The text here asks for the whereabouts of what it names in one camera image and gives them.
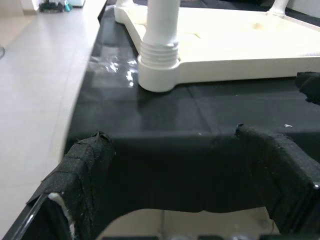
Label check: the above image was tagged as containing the white plastic children table top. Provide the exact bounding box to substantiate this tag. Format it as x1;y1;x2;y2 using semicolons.
113;0;320;93

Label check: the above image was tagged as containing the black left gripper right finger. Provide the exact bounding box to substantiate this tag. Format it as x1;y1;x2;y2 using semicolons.
234;123;320;236

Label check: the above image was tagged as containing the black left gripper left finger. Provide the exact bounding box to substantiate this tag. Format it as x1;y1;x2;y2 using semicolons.
4;129;116;240

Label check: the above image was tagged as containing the white plastic table leg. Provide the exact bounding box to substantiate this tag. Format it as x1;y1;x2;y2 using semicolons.
138;0;181;70
116;0;137;10
268;0;291;15

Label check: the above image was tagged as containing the black tablecloth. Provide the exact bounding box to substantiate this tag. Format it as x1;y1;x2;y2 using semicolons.
62;0;320;218

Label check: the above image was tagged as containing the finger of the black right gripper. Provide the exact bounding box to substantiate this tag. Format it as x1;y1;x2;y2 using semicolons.
295;71;320;106

